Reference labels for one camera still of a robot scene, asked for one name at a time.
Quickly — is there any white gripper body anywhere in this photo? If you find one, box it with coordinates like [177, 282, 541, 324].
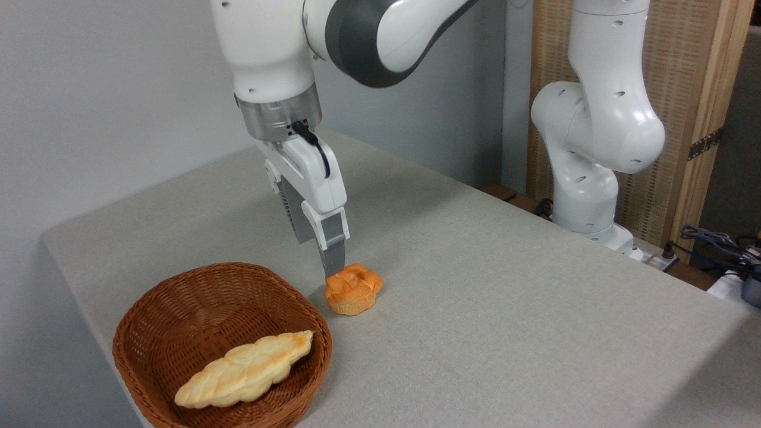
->
[257, 132, 349, 216]

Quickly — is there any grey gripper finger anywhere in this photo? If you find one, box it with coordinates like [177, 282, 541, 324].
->
[265, 159, 316, 245]
[301, 201, 351, 279]

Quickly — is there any small round orange bread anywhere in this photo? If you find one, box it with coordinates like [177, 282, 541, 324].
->
[325, 263, 384, 316]

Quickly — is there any long braided pale bread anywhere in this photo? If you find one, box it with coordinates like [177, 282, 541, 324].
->
[174, 331, 315, 410]

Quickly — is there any brown wicker basket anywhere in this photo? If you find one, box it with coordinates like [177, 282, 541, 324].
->
[112, 262, 333, 428]

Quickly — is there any black metal screen hinge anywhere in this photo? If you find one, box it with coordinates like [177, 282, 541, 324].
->
[688, 127, 725, 161]

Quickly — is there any woven wooden folding screen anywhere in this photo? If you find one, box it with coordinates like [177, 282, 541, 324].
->
[526, 0, 756, 257]

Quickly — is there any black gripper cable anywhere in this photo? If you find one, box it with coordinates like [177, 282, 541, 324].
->
[291, 121, 332, 180]

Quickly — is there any blue and black cable bundle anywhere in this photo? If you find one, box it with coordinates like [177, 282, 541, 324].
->
[680, 224, 761, 271]

